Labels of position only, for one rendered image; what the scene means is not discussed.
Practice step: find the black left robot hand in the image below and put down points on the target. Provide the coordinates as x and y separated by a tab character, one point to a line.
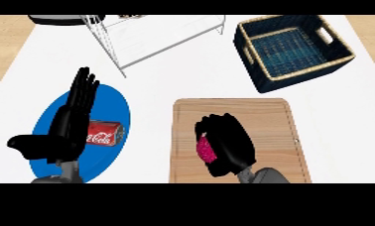
73	117

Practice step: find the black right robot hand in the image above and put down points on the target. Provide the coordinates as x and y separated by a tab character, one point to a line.
231	144

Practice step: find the pink cupcake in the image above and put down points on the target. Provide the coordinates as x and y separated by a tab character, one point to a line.
206	149

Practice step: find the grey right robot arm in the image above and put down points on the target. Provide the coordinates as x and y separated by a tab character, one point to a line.
264	175

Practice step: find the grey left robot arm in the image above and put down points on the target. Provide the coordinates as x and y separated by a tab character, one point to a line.
64	173

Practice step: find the wooden cutting board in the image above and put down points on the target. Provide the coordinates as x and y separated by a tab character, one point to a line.
274	127

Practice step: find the dark blue wicker basket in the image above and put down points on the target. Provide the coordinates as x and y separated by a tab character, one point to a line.
293	51

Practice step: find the blue oval placemat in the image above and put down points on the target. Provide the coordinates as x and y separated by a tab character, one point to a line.
107	107

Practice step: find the red soda can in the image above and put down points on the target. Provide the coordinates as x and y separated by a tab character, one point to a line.
106	133

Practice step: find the dark round pan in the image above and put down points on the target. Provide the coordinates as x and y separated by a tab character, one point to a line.
58	20

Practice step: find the small dark object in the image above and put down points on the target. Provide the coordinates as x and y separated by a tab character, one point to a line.
132	16

